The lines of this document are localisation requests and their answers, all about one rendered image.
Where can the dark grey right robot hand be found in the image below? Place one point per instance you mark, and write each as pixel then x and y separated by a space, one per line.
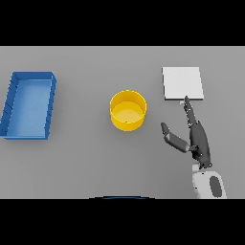
pixel 199 140

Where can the blue tray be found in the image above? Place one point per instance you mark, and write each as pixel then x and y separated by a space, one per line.
pixel 28 108

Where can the yellow bowl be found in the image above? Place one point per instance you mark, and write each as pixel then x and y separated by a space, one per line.
pixel 128 118

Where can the pale square scale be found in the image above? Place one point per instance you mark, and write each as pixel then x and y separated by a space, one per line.
pixel 182 82

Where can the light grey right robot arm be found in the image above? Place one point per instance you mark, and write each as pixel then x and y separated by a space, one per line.
pixel 208 185

